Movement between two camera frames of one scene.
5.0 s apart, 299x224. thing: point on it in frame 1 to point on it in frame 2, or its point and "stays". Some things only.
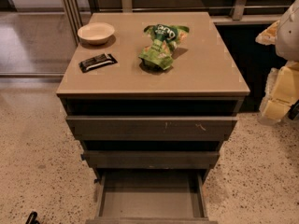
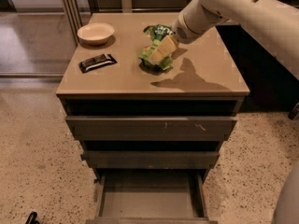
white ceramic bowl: [95, 33] stays
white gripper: [289, 36] to [184, 29]
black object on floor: [32, 218] stays
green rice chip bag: [159, 51] stays
